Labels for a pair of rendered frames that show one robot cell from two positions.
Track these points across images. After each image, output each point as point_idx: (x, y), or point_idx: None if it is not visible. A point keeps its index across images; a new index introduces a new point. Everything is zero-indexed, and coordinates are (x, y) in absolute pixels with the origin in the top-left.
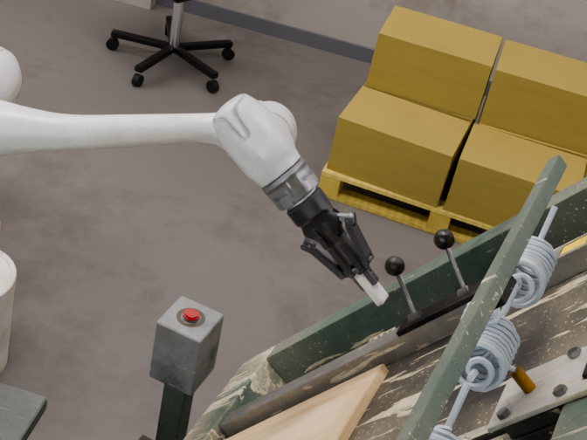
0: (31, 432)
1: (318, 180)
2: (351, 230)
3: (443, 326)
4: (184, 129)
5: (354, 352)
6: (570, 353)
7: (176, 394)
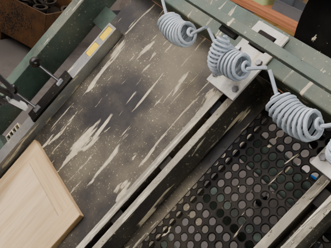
0: None
1: None
2: (0, 76)
3: (56, 104)
4: None
5: (6, 146)
6: (238, 48)
7: None
